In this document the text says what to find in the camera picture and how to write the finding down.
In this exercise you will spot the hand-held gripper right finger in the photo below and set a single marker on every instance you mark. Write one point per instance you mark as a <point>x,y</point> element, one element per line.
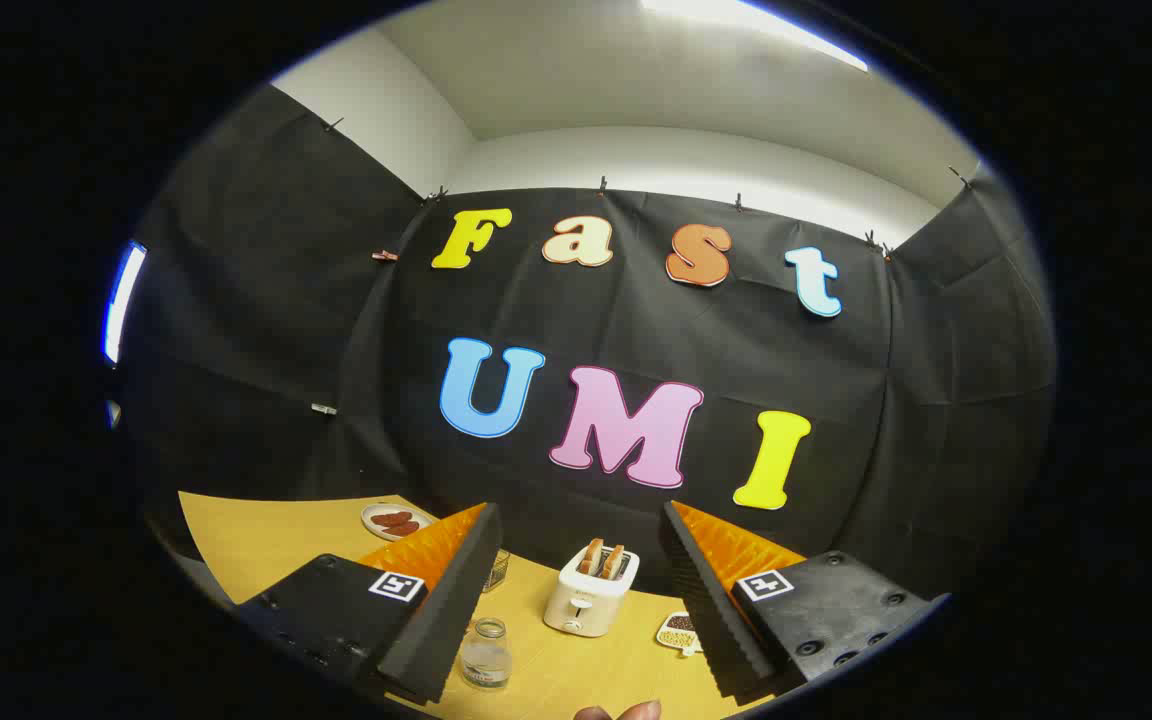
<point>701,600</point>

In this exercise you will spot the white divided seasoning dish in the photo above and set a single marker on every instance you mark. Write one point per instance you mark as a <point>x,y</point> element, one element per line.
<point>678,633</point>

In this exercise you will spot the small white oval plate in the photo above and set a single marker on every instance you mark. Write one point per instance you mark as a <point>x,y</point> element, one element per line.
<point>416,515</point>

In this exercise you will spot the brown sausage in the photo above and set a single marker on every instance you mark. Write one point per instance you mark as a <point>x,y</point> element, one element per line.
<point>403,527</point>
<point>391,518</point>

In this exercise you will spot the clear plastic juice bottle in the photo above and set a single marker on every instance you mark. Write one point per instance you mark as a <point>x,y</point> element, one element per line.
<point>486,655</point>

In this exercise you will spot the cream toaster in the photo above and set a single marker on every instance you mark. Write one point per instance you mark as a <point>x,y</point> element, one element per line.
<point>581,600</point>

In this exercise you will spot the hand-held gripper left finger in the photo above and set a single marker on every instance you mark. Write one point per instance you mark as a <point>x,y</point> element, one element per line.
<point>451,600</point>

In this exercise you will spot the black backdrop cloth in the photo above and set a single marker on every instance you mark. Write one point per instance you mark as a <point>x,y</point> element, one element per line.
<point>636,340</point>

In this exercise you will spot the bright monitor screen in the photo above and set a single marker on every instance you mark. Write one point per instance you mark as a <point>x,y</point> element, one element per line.
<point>121,300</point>

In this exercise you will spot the wooden table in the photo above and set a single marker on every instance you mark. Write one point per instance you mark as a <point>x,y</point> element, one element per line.
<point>266,540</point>

